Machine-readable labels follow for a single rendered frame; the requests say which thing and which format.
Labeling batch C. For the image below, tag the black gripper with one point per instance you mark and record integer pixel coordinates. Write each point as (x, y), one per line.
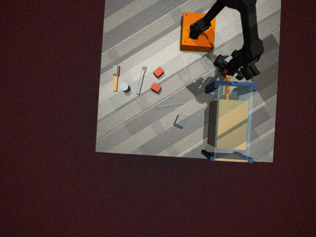
(229, 66)

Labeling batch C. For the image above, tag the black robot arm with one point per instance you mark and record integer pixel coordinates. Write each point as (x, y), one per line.
(252, 48)

